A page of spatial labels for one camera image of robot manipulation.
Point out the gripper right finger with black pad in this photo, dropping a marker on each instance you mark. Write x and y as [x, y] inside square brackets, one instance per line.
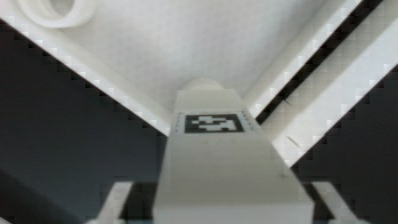
[331, 198]

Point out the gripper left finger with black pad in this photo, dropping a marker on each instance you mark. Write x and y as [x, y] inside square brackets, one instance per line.
[109, 215]

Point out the white desk leg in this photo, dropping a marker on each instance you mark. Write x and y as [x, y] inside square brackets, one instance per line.
[226, 182]

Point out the white desk tabletop tray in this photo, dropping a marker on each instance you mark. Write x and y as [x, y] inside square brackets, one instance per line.
[143, 44]

